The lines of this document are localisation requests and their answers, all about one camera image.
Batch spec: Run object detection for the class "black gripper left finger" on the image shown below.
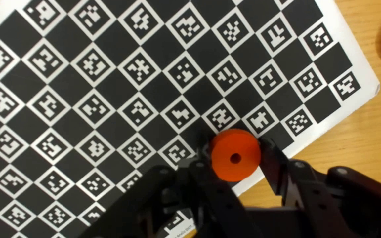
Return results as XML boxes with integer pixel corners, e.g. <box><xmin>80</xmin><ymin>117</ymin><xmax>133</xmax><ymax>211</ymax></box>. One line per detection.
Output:
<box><xmin>77</xmin><ymin>142</ymin><xmax>254</xmax><ymax>238</ymax></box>

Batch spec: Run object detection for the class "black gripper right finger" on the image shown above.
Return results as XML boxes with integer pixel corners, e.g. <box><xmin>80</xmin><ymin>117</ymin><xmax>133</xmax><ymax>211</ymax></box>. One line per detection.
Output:
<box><xmin>257</xmin><ymin>137</ymin><xmax>381</xmax><ymax>238</ymax></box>

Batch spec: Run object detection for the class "orange disc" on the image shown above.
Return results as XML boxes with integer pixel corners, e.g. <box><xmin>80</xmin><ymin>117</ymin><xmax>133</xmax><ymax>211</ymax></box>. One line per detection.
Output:
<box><xmin>209</xmin><ymin>128</ymin><xmax>262</xmax><ymax>182</ymax></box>

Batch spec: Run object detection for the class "checkered marker calibration board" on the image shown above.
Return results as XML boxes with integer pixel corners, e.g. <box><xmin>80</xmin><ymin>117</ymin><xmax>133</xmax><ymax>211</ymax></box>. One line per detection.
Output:
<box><xmin>0</xmin><ymin>0</ymin><xmax>381</xmax><ymax>238</ymax></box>

